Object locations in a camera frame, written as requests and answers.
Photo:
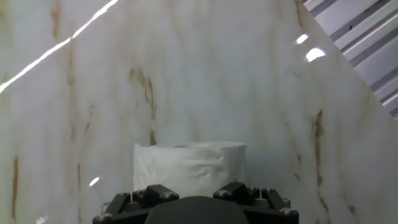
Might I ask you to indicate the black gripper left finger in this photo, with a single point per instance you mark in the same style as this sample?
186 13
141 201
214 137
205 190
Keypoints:
130 207

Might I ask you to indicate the white toilet paper roll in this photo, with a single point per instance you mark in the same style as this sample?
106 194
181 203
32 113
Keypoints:
189 168

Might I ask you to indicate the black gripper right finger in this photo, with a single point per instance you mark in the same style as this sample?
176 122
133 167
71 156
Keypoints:
264 205

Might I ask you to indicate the marble pattern board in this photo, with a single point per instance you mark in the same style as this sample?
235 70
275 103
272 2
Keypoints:
217 77

